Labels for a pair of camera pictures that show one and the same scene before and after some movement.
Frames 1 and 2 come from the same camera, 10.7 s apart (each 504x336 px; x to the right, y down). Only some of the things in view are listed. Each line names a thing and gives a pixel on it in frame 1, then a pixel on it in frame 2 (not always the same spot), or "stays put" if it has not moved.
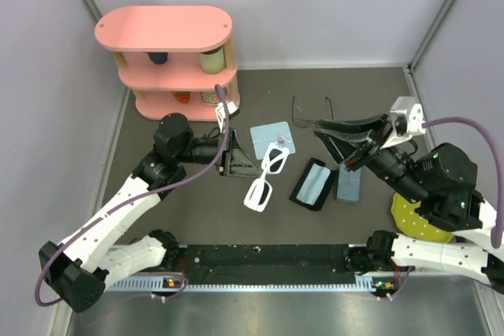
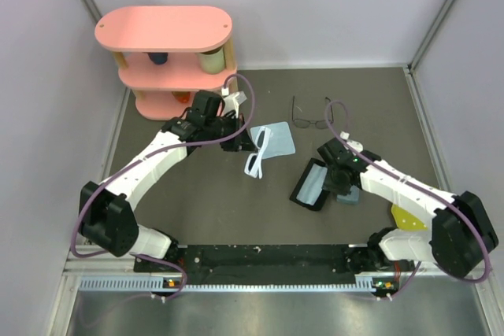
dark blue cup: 158,57 stays put
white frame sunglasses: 272,163 → 253,168
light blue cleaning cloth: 313,184 stays put
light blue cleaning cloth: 263,135 stays put
